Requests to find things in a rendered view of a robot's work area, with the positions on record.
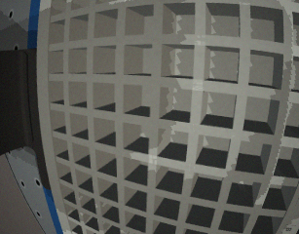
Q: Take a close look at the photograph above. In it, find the blue tape outline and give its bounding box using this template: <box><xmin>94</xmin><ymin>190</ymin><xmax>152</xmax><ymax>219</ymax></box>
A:
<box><xmin>27</xmin><ymin>0</ymin><xmax>63</xmax><ymax>234</ymax></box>

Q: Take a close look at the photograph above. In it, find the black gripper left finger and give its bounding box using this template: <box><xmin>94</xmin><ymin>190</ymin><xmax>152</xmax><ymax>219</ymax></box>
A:
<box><xmin>0</xmin><ymin>48</ymin><xmax>51</xmax><ymax>190</ymax></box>

